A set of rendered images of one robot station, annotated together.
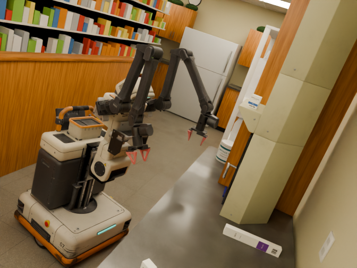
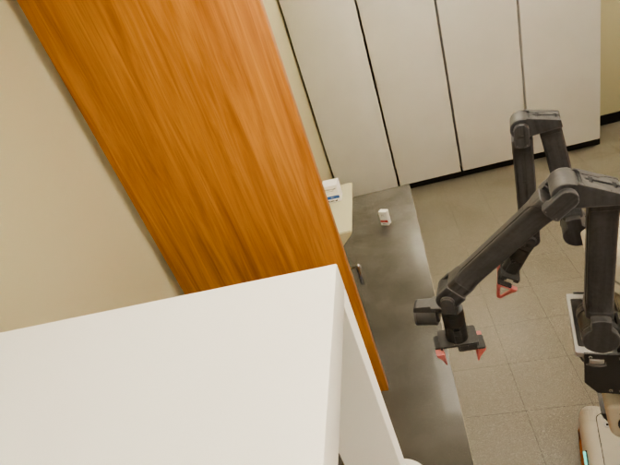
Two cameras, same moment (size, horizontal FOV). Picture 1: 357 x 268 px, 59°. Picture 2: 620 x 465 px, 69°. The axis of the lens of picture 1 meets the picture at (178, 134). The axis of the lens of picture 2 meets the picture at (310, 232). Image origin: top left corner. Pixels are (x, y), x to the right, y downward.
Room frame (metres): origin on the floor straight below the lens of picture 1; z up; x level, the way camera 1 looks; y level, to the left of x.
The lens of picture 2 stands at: (2.87, -0.38, 2.14)
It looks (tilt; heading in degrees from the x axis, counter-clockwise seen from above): 29 degrees down; 182
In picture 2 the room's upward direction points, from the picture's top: 20 degrees counter-clockwise
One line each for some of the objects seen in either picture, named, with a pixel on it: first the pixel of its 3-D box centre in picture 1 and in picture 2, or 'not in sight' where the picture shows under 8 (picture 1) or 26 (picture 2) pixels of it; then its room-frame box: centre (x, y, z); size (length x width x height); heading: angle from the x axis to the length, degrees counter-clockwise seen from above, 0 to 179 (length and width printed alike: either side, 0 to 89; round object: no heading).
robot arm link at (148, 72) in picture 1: (144, 86); (525, 184); (1.68, 0.26, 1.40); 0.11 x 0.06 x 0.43; 152
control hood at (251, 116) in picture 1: (249, 114); (338, 221); (1.62, -0.32, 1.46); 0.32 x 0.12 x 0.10; 167
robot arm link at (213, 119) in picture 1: (210, 116); (435, 306); (1.96, -0.16, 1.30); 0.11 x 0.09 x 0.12; 63
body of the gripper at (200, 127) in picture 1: (200, 126); (456, 331); (1.97, -0.12, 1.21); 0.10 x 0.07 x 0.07; 77
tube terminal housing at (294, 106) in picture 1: (273, 151); not in sight; (1.57, -0.50, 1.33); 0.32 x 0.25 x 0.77; 167
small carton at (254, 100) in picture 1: (254, 101); (331, 191); (1.56, -0.30, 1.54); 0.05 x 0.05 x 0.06; 72
